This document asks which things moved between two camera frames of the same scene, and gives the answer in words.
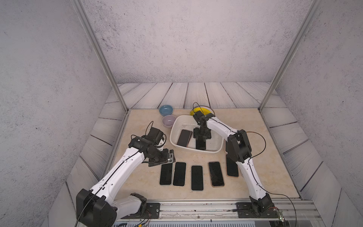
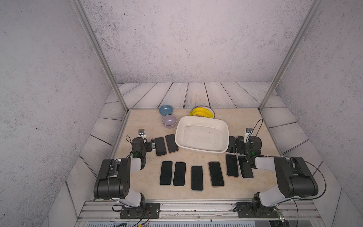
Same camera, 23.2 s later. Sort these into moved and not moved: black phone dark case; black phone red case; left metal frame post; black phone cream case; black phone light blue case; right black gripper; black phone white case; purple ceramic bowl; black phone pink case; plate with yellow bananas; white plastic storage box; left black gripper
Moved: right black gripper; white plastic storage box; left black gripper; black phone red case
Not moved: black phone pink case; black phone light blue case; purple ceramic bowl; black phone cream case; black phone white case; plate with yellow bananas; left metal frame post; black phone dark case
